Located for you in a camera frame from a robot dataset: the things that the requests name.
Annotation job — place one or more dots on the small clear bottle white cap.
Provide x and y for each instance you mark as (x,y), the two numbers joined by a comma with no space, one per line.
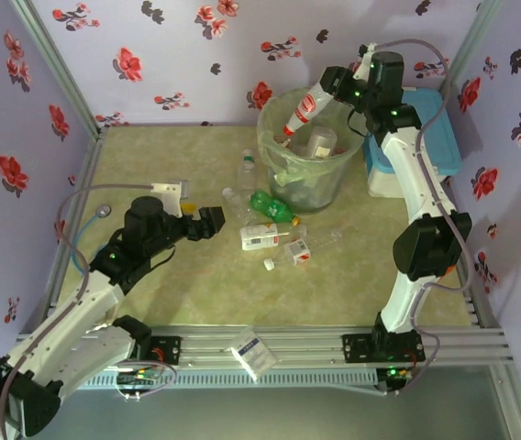
(237,206)

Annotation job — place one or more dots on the white bottle red round logo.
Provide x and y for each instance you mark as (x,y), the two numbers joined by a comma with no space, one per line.
(308,107)

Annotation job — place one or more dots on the white label bottle orange mark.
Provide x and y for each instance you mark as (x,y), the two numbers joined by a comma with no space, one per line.
(256,238)

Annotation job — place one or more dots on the clear plastic bottle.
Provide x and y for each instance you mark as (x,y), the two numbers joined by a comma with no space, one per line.
(320,139)

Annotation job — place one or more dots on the green plastic bottle orange cap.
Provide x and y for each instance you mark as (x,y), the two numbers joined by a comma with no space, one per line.
(272,208)

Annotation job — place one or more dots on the clear bottle red white label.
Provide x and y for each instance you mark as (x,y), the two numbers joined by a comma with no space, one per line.
(298,252)

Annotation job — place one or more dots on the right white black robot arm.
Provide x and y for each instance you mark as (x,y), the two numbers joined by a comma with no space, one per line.
(421,183)

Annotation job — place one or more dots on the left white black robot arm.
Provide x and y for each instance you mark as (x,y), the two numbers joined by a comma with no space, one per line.
(58,316)

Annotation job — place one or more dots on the green plastic bin liner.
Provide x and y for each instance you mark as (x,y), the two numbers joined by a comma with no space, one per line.
(288,173)

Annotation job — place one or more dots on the clear plastic waste bin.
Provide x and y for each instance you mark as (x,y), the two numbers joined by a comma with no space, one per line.
(306,197)

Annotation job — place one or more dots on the light blue tube with disc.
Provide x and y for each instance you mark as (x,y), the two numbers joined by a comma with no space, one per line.
(103,211)

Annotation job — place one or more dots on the blue lid white storage box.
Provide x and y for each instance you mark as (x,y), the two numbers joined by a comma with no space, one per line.
(446,146)

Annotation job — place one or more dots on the white blue paper packet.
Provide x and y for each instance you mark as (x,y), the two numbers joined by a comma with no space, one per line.
(253,355)

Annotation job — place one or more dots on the grey metal panel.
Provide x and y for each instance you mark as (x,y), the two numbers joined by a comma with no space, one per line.
(265,417)

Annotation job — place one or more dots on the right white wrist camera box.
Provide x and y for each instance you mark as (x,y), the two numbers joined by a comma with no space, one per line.
(365,64)

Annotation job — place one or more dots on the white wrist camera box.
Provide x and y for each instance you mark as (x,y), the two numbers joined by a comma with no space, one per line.
(171,194)
(365,64)

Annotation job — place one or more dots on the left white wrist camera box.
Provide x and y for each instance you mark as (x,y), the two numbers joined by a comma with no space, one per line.
(171,194)

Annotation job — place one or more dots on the aluminium side rail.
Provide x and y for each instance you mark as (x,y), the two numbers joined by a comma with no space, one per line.
(84,174)
(483,314)

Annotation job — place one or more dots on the aluminium frame post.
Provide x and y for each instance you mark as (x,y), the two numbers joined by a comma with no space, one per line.
(53,59)
(469,46)

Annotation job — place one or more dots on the aluminium front rail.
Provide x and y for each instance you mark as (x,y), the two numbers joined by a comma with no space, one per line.
(306,344)

